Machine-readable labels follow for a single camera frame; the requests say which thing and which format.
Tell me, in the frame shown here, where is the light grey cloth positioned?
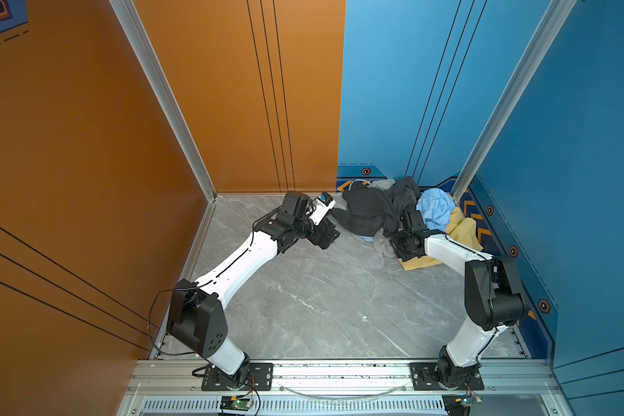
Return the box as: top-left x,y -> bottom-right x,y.
360,179 -> 396,258

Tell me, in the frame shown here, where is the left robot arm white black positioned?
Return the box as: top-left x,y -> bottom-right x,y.
166,192 -> 340,386

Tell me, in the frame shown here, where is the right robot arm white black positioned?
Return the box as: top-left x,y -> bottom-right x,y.
391,211 -> 527,389

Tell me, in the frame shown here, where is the dark grey cloth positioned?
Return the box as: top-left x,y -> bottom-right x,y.
331,177 -> 421,237

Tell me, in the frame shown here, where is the yellow cloth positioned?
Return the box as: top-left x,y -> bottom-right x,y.
399,207 -> 483,271

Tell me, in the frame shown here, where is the light blue shirt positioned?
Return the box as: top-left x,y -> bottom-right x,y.
354,187 -> 455,239

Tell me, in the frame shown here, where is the circuit board right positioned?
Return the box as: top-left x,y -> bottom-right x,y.
442,388 -> 483,416

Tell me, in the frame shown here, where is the green circuit board left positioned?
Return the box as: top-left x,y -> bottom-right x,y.
218,396 -> 253,415

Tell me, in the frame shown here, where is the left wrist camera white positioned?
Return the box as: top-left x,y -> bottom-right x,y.
310,192 -> 336,226

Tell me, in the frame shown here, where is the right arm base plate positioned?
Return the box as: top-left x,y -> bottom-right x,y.
409,362 -> 485,391

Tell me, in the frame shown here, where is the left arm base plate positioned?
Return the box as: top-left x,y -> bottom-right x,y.
201,362 -> 274,393

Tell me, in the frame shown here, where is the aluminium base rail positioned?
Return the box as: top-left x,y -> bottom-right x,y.
117,359 -> 573,415

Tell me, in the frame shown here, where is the aluminium corner post left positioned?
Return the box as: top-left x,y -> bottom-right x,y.
109,0 -> 217,203

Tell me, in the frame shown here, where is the aluminium corner post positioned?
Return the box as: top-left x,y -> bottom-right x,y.
109,0 -> 217,203
451,0 -> 577,203

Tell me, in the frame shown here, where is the aluminium corner post right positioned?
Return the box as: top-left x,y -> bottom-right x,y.
451,0 -> 577,203

